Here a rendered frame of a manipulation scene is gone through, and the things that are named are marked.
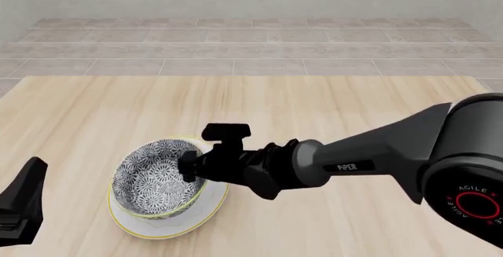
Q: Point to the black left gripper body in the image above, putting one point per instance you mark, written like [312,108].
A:
[19,227]

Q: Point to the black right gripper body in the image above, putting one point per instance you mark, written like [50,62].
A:
[190,166]

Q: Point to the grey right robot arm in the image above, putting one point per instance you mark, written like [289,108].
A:
[377,156]

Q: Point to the black white patterned bowl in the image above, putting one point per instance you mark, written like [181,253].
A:
[157,180]

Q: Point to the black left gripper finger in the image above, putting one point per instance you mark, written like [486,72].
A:
[27,184]

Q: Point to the white plate with yellow rim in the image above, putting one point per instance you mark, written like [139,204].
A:
[161,229]

